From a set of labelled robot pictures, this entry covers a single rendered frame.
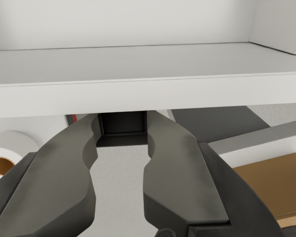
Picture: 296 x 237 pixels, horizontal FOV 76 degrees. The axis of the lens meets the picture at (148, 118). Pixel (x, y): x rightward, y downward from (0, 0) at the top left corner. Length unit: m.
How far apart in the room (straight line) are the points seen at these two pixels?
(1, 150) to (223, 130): 0.43
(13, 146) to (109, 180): 1.23
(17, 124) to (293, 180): 0.44
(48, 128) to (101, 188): 1.29
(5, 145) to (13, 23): 0.18
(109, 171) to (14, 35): 1.31
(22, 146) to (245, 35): 0.31
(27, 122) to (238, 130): 0.42
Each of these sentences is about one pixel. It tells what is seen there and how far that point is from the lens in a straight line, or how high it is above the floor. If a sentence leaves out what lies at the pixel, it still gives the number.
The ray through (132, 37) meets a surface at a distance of 0.18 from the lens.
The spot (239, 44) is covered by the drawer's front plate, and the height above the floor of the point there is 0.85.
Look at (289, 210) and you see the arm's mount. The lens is 0.37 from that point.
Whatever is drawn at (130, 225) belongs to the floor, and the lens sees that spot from 1.98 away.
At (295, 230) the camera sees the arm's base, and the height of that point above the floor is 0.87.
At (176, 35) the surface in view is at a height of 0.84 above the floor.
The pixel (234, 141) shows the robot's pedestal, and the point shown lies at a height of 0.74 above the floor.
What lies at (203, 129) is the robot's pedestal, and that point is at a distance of 0.50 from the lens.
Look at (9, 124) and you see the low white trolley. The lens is 0.35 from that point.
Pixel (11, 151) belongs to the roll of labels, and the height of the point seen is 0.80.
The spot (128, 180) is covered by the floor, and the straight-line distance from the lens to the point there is 1.51.
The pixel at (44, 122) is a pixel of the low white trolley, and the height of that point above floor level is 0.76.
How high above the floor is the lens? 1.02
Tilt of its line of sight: 60 degrees down
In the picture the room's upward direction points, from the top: 172 degrees clockwise
